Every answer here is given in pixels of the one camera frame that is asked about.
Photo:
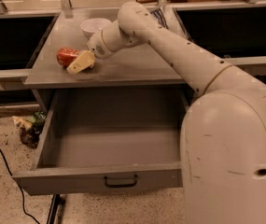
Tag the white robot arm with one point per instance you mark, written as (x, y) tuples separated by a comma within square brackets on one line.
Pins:
[(223, 135)]

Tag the open grey top drawer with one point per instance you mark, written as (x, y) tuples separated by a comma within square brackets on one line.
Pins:
[(115, 132)]

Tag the crumpled snack bags on floor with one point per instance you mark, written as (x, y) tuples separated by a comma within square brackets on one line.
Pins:
[(30, 129)]

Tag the red coke can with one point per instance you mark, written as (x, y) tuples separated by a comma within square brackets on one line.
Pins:
[(65, 56)]

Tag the white ceramic bowl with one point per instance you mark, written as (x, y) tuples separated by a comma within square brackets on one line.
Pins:
[(91, 26)]

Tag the dark blue chip bag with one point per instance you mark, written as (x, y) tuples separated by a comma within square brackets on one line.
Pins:
[(159, 17)]

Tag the wooden stick in background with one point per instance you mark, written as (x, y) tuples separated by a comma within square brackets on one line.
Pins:
[(146, 1)]

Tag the black drawer handle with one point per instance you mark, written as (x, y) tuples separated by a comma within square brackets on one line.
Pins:
[(120, 182)]

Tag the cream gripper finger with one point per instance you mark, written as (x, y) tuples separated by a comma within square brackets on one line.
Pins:
[(84, 60)]

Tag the grey cabinet with top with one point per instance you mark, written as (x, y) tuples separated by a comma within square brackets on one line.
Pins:
[(140, 65)]

